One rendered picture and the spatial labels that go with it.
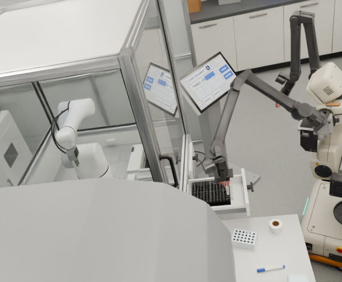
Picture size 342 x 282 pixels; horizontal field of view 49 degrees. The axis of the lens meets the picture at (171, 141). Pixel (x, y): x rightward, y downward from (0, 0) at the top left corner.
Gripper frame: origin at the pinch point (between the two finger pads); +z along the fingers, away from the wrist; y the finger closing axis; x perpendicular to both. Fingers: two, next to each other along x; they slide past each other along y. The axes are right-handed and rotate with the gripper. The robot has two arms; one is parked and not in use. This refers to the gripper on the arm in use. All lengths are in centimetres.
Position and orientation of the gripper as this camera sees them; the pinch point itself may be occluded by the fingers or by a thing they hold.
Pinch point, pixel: (226, 185)
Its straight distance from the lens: 211.8
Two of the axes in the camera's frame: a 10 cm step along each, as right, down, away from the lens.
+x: -0.7, 6.0, -8.0
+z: 2.5, 7.8, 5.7
